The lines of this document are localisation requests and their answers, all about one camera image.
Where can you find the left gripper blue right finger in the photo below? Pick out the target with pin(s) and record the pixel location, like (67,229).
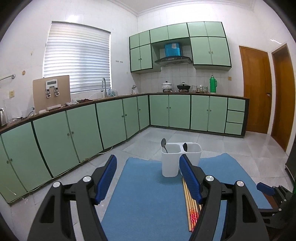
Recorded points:
(193,176)

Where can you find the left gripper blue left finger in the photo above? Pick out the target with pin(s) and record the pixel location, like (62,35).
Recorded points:
(103,177)

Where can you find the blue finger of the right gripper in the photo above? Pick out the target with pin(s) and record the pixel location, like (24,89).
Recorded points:
(265,189)

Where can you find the wooden chopstick red end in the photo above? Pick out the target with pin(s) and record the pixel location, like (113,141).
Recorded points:
(193,223)
(190,209)
(187,205)
(194,208)

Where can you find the green lower kitchen cabinets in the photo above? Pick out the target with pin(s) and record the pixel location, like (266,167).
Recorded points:
(40,148)

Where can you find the green kitchen cabinets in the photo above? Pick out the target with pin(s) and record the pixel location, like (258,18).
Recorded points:
(40,148)
(204,42)

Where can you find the green upper kitchen cabinets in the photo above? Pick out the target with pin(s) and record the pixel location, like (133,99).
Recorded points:
(204,42)

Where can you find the white two-compartment utensil holder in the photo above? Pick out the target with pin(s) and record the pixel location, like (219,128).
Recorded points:
(170,160)

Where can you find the blue table mat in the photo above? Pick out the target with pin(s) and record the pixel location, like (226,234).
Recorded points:
(145,205)

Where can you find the brown wooden door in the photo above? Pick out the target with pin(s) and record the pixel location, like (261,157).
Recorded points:
(257,88)
(284,96)

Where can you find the chrome sink faucet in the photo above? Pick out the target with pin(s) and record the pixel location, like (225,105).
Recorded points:
(104,88)

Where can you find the glass jars on counter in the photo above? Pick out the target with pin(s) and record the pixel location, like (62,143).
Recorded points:
(199,89)

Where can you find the black wok pan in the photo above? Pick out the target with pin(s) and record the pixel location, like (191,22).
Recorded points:
(183,87)

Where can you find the white cooking pot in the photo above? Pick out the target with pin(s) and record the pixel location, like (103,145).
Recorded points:
(167,87)

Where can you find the green thermos flask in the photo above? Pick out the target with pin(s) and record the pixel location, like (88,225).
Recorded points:
(213,84)

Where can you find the steel electric kettle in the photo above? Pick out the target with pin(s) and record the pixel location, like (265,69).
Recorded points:
(3,120)

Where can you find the blue range hood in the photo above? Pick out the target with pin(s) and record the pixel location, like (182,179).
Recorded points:
(173,56)

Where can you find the white window blinds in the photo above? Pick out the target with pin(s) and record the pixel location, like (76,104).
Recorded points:
(80,51)

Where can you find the chrome towel rail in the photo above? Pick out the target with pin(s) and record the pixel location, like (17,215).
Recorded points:
(10,76)

